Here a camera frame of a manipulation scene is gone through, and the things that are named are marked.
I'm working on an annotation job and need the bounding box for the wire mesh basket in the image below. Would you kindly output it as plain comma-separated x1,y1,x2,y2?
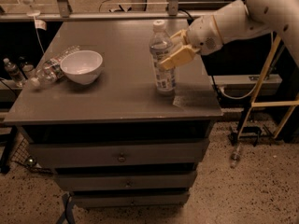
11,139,52,175

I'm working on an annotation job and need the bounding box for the bottom grey drawer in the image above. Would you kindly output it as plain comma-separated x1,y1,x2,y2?
73,191,190,208

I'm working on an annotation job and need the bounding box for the blue-label plastic bottle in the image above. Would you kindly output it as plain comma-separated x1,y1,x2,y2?
149,19,178,95

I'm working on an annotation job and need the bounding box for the top grey drawer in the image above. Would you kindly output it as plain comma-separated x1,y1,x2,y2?
29,138,209,169

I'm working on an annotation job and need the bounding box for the white cable right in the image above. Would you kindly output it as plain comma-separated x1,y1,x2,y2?
218,31,275,101

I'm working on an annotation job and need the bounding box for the grey drawer cabinet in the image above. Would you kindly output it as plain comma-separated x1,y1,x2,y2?
5,21,221,200

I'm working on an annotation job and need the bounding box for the dark bottle on left shelf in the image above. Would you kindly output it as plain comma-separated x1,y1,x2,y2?
19,57,35,79

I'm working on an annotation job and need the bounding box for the metal rail frame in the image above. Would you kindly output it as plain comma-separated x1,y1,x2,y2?
0,0,216,22

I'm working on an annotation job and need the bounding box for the white bowl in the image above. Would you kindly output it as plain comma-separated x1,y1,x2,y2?
60,50,104,85

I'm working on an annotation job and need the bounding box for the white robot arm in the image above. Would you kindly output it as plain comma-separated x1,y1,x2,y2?
159,0,299,69

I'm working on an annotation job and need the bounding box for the small bottle on floor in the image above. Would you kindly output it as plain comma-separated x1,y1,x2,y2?
230,145,242,168

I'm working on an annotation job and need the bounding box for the grey drawer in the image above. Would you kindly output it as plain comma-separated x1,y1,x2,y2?
55,171,196,191
73,191,190,208
29,138,209,169

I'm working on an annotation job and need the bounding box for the lying clear plastic bottle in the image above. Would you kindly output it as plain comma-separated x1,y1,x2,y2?
29,46,80,88

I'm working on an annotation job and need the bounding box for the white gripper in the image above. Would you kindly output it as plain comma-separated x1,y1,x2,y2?
159,15,223,70

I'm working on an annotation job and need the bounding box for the middle grey drawer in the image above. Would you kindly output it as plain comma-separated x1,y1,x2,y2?
55,171,196,191

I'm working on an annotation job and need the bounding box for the clear bottle on left shelf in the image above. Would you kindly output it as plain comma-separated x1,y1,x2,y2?
3,58,26,88

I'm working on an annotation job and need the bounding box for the yellow wooden frame stand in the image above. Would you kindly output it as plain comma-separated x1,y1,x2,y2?
230,35,299,145

